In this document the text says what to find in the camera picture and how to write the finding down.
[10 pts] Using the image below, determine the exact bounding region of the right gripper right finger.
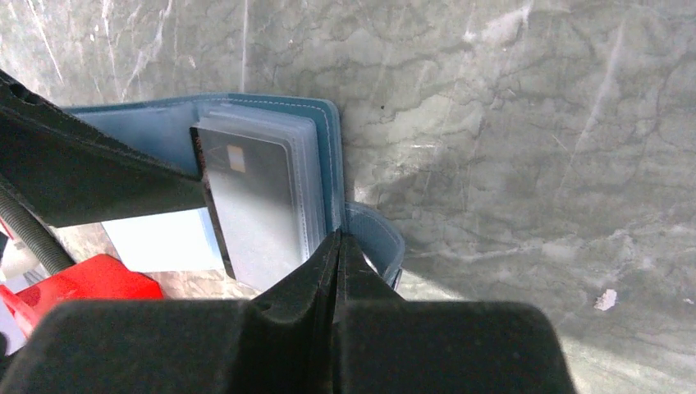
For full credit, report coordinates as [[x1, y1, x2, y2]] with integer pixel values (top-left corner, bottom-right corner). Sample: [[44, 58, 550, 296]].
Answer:
[[334, 236, 575, 393]]

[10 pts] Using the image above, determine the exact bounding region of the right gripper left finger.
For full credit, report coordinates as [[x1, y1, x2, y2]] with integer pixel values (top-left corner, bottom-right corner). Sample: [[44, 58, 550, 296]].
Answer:
[[1, 231, 341, 393]]

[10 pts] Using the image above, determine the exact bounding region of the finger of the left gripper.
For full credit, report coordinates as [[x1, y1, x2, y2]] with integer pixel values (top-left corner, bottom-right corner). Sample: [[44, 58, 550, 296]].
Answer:
[[1, 72, 204, 227]]

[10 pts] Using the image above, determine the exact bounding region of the blue card holder wallet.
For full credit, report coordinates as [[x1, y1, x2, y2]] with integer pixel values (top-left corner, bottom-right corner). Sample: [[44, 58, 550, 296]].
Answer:
[[67, 93, 405, 287]]

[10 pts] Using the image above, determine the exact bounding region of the dark grey credit card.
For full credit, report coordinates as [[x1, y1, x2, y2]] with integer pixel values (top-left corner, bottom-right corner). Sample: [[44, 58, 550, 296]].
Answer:
[[192, 123, 307, 291]]

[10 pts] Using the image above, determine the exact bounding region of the red plastic bin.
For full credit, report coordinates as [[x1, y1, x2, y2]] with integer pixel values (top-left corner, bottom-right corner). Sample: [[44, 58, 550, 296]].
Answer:
[[1, 254, 165, 337]]

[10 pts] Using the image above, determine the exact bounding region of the black corrugated hose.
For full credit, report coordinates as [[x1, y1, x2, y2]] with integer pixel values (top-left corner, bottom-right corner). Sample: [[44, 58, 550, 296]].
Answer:
[[0, 185, 76, 277]]

